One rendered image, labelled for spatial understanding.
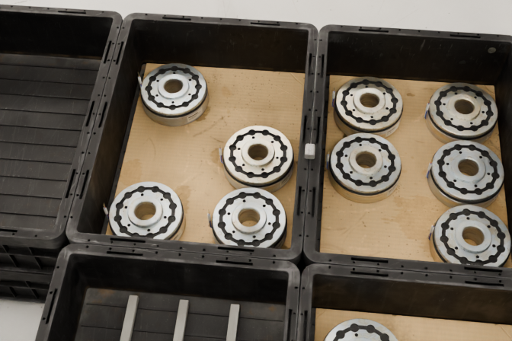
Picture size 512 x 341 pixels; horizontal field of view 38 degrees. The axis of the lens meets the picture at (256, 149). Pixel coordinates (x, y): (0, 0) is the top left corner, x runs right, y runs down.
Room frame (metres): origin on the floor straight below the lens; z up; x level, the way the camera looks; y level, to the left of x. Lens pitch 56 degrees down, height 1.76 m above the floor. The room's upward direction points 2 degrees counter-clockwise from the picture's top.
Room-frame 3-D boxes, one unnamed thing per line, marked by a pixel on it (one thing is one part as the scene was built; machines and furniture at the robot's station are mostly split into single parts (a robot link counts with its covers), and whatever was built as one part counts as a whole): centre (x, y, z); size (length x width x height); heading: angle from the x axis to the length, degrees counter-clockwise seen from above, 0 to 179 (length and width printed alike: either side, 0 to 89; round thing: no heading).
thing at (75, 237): (0.62, 0.07, 0.92); 0.40 x 0.30 x 0.02; 173
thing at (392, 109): (0.70, -0.17, 0.86); 0.10 x 0.10 x 0.01
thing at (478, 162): (0.57, -0.30, 0.86); 0.05 x 0.05 x 0.01
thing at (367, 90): (0.70, -0.17, 0.86); 0.05 x 0.05 x 0.01
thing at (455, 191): (0.57, -0.30, 0.86); 0.10 x 0.10 x 0.01
